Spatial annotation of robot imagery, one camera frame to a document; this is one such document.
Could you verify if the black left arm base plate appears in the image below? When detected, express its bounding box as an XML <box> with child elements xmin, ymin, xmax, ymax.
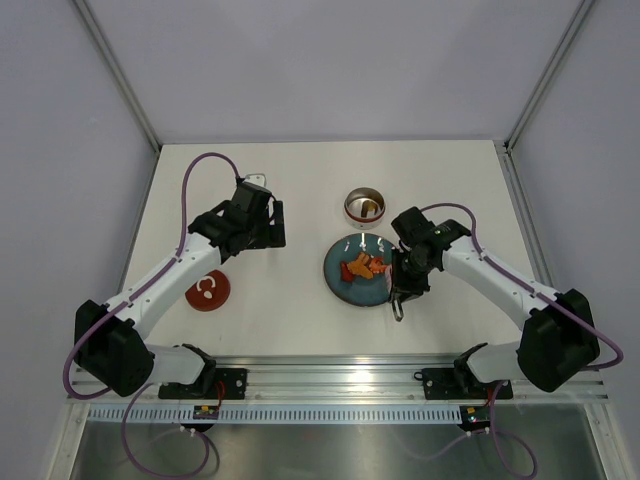
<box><xmin>158</xmin><ymin>367</ymin><xmax>248</xmax><ymax>400</ymax></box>

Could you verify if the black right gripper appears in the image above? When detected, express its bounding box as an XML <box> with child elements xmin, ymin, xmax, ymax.
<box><xmin>389</xmin><ymin>247</ymin><xmax>435</xmax><ymax>303</ymax></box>

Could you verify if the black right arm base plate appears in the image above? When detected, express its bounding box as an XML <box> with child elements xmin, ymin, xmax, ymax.
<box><xmin>413</xmin><ymin>367</ymin><xmax>498</xmax><ymax>401</ymax></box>

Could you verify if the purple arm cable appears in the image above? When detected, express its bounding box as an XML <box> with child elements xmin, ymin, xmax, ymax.
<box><xmin>394</xmin><ymin>202</ymin><xmax>625</xmax><ymax>476</ymax></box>
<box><xmin>60</xmin><ymin>152</ymin><xmax>242</xmax><ymax>475</ymax></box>

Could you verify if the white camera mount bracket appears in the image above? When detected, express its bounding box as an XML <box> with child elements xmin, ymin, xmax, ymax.
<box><xmin>244</xmin><ymin>173</ymin><xmax>267</xmax><ymax>188</ymax></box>

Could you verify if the white slotted cable duct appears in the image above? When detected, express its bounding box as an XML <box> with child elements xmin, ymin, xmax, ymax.
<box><xmin>87</xmin><ymin>404</ymin><xmax>489</xmax><ymax>425</ymax></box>

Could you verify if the aluminium front rail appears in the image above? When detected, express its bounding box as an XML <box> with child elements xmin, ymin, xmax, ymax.
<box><xmin>71</xmin><ymin>355</ymin><xmax>609</xmax><ymax>405</ymax></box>

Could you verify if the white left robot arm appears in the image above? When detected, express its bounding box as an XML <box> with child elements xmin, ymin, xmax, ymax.
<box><xmin>64</xmin><ymin>179</ymin><xmax>286</xmax><ymax>398</ymax></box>

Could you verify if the red round lunch box lid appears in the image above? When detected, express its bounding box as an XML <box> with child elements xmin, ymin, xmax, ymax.
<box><xmin>185</xmin><ymin>270</ymin><xmax>231</xmax><ymax>312</ymax></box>

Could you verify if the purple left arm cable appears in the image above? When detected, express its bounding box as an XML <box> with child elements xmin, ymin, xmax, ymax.
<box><xmin>60</xmin><ymin>152</ymin><xmax>242</xmax><ymax>475</ymax></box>

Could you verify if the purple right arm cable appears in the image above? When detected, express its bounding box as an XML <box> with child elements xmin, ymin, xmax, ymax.
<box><xmin>394</xmin><ymin>202</ymin><xmax>625</xmax><ymax>476</ymax></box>

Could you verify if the aluminium frame post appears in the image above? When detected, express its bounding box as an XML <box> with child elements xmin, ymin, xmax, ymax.
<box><xmin>503</xmin><ymin>0</ymin><xmax>599</xmax><ymax>154</ymax></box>
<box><xmin>69</xmin><ymin>0</ymin><xmax>162</xmax><ymax>157</ymax></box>

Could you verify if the right aluminium frame post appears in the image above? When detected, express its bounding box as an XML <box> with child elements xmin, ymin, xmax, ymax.
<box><xmin>503</xmin><ymin>0</ymin><xmax>599</xmax><ymax>154</ymax></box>

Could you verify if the blue floral ceramic plate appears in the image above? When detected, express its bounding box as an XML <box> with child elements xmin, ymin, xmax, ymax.
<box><xmin>323</xmin><ymin>232</ymin><xmax>395</xmax><ymax>307</ymax></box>

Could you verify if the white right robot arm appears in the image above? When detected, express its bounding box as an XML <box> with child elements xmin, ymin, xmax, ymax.
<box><xmin>387</xmin><ymin>207</ymin><xmax>600</xmax><ymax>396</ymax></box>

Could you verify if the red pink food piece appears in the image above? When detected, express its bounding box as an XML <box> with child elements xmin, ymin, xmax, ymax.
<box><xmin>369</xmin><ymin>257</ymin><xmax>388</xmax><ymax>274</ymax></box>

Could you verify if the orange food piece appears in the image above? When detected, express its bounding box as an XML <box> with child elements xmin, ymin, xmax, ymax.
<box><xmin>347</xmin><ymin>252</ymin><xmax>374</xmax><ymax>280</ymax></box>

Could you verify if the left aluminium frame post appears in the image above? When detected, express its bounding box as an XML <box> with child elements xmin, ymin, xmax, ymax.
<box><xmin>69</xmin><ymin>0</ymin><xmax>162</xmax><ymax>157</ymax></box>

